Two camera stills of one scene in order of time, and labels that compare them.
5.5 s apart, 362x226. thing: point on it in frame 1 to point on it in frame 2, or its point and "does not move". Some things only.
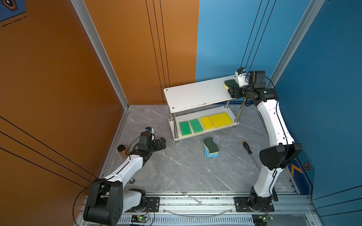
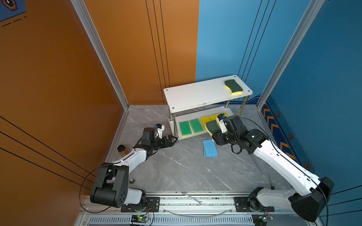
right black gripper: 234,92 to 218,139
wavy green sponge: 212,148 to 213,127
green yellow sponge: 196,125 does not move
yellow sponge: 207,122 does not move
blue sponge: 207,153 does not move
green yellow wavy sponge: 229,83 does not move
